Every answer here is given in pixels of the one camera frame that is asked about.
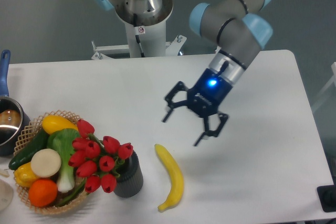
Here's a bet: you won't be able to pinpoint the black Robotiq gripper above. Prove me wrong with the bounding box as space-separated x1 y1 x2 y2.
161 68 234 147

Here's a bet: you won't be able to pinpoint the red tulip bouquet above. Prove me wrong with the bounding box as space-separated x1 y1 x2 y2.
68 119 133 194

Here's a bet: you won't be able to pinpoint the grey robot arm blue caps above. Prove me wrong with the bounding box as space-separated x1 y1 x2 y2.
94 0 273 139

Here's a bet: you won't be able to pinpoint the dark grey ribbed vase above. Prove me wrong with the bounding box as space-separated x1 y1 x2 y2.
113 152 143 198

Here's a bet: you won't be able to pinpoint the yellow banana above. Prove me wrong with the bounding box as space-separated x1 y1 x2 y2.
154 144 184 212

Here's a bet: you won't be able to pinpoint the green bok choy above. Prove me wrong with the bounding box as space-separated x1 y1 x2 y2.
47 128 80 193

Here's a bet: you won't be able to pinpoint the green bean pod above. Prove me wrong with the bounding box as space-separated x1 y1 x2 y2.
55 180 86 207

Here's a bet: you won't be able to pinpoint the yellow squash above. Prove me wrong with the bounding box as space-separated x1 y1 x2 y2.
41 115 78 135

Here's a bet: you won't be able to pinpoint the black device at edge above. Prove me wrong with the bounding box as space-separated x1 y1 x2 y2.
317 185 335 212

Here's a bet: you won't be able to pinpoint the green cucumber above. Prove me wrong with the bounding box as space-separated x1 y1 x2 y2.
8 129 49 170

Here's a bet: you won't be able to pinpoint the white round radish slice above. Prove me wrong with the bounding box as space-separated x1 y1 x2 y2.
30 148 61 178

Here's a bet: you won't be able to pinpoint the woven wicker basket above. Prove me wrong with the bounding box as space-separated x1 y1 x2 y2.
14 110 87 215

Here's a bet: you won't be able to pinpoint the orange fruit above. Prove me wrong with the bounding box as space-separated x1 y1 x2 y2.
28 179 58 207

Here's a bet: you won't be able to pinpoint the yellow bell pepper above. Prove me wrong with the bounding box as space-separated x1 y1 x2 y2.
14 162 40 187

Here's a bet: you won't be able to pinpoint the small white garlic piece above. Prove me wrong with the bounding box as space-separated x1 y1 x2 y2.
0 169 9 177

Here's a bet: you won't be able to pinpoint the white metal base frame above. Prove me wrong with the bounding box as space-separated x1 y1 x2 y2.
91 35 187 60

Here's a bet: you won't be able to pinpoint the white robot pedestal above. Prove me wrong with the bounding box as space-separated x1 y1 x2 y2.
115 0 173 58

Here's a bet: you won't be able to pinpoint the black cable on pedestal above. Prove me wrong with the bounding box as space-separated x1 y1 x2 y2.
132 13 145 58

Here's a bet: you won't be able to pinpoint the blue handled saucepan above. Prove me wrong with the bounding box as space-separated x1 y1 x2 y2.
1 49 30 156

